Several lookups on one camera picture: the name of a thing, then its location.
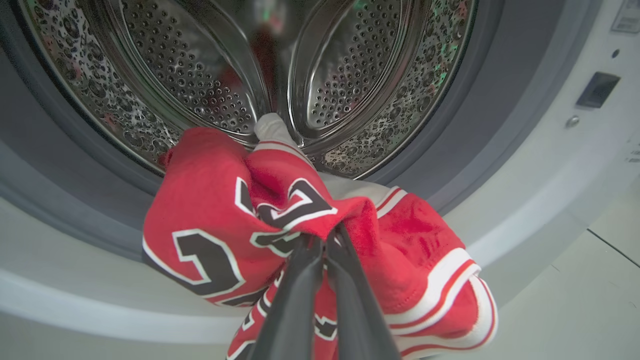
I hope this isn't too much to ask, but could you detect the stainless steel washing machine drum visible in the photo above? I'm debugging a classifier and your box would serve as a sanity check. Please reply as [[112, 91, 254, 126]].
[[15, 0, 478, 180]]

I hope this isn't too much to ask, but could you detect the red basketball jersey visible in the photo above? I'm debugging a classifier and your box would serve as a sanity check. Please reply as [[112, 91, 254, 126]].
[[141, 112, 499, 360]]

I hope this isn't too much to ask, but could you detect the white front-load washing machine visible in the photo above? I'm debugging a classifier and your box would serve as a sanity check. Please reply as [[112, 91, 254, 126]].
[[0, 0, 640, 360]]

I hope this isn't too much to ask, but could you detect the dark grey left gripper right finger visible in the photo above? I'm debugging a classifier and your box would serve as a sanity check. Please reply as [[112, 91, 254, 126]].
[[325, 222, 402, 360]]

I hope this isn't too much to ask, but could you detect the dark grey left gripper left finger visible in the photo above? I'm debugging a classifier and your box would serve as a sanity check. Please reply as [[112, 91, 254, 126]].
[[247, 235, 326, 360]]

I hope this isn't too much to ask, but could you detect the grey warning label sticker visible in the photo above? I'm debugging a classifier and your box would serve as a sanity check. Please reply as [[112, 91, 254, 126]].
[[611, 0, 640, 35]]

